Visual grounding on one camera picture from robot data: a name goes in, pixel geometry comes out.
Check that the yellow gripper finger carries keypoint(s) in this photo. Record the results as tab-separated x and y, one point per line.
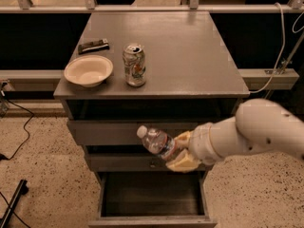
183	139
184	162

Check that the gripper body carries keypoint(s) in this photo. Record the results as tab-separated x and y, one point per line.
199	142

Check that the clear plastic water bottle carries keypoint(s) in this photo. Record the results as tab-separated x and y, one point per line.
159	143

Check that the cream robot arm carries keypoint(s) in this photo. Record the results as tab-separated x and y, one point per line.
258	126

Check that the grey wooden drawer cabinet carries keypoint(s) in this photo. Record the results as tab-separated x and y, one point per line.
189	73

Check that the bottom grey open drawer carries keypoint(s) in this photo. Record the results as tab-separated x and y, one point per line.
152	200

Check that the middle grey drawer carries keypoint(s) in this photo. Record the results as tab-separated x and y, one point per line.
122	158

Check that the top grey drawer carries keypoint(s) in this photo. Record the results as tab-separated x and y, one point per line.
100	132

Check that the aluminium soda can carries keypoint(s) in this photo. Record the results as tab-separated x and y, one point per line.
134	64

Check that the white paper bowl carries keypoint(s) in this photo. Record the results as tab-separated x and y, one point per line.
88	71

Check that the dark snack bar wrapper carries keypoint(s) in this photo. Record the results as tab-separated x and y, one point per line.
93	46

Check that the black bar on floor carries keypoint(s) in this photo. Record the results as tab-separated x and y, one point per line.
20	190

